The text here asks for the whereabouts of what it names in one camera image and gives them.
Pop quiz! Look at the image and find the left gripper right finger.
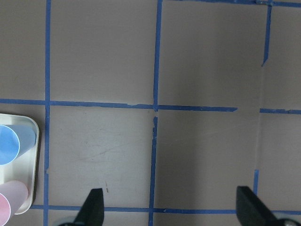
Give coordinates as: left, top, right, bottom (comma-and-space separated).
236, 186, 277, 226

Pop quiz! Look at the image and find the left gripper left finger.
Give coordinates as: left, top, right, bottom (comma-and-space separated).
73, 188, 104, 226

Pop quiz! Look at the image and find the pink plastic cup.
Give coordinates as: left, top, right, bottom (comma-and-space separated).
0, 180, 29, 226

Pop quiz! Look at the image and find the blue plastic cup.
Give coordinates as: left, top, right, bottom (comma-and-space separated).
0, 125, 36, 165

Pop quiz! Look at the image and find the cream plastic tray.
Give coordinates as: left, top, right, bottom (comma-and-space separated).
0, 113, 40, 215

